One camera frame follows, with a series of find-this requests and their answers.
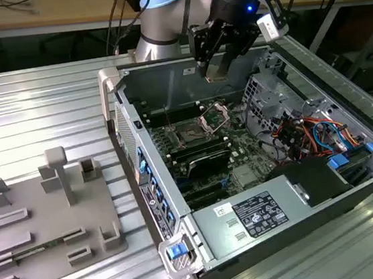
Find grey handle with mesh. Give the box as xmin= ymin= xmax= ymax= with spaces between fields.
xmin=156 ymin=231 xmax=207 ymax=279

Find blue release latch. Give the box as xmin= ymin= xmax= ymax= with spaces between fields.
xmin=166 ymin=242 xmax=189 ymax=261

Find black expansion slot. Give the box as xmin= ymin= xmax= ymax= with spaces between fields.
xmin=177 ymin=176 xmax=231 ymax=212

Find green motherboard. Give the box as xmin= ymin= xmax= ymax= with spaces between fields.
xmin=133 ymin=82 xmax=284 ymax=218

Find black graphics card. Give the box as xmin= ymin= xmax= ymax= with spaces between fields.
xmin=183 ymin=148 xmax=234 ymax=181

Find grey power supply unit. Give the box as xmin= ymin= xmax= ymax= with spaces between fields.
xmin=187 ymin=169 xmax=319 ymax=264

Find blue drive carrier latch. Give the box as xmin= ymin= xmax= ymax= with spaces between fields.
xmin=326 ymin=153 xmax=352 ymax=173

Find thin wire locking lever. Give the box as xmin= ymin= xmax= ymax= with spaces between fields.
xmin=162 ymin=103 xmax=172 ymax=130

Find silver chipset heatsink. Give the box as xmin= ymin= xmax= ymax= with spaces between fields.
xmin=232 ymin=164 xmax=259 ymax=189

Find grey plastic parts rack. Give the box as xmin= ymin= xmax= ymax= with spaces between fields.
xmin=0 ymin=139 xmax=134 ymax=279

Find orange red wire bundle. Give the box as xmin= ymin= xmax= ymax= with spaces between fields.
xmin=265 ymin=108 xmax=368 ymax=167

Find blue data cable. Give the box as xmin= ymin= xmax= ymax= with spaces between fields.
xmin=311 ymin=117 xmax=356 ymax=157

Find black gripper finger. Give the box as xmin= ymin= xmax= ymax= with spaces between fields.
xmin=188 ymin=21 xmax=226 ymax=78
xmin=214 ymin=27 xmax=262 ymax=76

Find green RAM stick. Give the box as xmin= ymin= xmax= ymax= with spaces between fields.
xmin=10 ymin=236 xmax=68 ymax=260

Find perforated metal drive cage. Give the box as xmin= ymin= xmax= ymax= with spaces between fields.
xmin=236 ymin=66 xmax=309 ymax=141

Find grey case handle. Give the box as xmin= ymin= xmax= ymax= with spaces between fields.
xmin=96 ymin=66 xmax=128 ymax=122

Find open grey PC case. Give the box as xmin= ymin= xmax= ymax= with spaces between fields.
xmin=95 ymin=28 xmax=373 ymax=279

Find black plastic air shroud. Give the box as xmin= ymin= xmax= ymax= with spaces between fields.
xmin=263 ymin=152 xmax=356 ymax=213

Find small CPU plate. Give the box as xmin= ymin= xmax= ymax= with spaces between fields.
xmin=203 ymin=62 xmax=231 ymax=84

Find black CPU socket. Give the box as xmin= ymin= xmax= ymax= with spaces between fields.
xmin=169 ymin=117 xmax=210 ymax=148

